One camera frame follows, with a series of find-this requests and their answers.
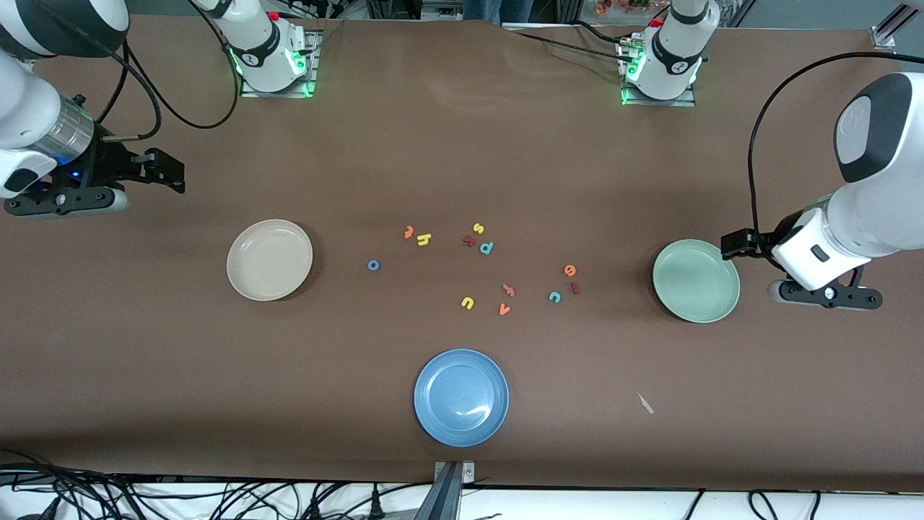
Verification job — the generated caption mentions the aluminium profile piece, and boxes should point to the aluminium profile piece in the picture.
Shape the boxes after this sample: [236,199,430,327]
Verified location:
[870,6,912,50]

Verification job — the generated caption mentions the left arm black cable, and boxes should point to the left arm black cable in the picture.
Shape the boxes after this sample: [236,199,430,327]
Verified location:
[748,51,924,235]

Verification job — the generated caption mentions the black power cable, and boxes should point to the black power cable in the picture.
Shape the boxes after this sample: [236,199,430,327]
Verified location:
[505,29,629,62]
[569,19,637,43]

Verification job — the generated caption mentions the bunch of artificial flowers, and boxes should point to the bunch of artificial flowers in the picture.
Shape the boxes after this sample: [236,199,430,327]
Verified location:
[593,0,654,17]

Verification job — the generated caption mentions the blue plate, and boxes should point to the blue plate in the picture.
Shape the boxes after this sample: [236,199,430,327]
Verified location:
[414,349,510,448]

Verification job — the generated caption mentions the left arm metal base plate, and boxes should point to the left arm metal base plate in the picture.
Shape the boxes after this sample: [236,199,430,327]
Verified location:
[619,40,698,108]

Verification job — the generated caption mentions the tangled black cables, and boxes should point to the tangled black cables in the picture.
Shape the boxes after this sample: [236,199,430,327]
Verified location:
[0,449,434,520]

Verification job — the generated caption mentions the looped black cable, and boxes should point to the looped black cable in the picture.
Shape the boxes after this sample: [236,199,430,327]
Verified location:
[747,490,782,520]

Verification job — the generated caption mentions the person in blue jeans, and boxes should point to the person in blue jeans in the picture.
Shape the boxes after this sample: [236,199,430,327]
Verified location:
[462,0,535,25]

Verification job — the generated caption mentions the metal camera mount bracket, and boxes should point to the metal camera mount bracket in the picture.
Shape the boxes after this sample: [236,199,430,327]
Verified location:
[415,461,476,520]

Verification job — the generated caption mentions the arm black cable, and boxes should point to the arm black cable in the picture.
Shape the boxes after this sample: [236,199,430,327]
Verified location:
[97,0,240,142]
[748,51,924,235]

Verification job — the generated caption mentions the beige brown plate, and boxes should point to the beige brown plate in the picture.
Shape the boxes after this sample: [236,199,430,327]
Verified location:
[226,219,314,302]

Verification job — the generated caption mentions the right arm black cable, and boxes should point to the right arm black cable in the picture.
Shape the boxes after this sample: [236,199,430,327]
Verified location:
[97,0,240,142]

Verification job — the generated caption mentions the green plate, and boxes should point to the green plate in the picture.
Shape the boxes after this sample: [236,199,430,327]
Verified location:
[652,238,741,324]

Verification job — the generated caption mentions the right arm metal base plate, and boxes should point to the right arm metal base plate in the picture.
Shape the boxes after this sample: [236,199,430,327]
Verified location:
[240,30,319,99]

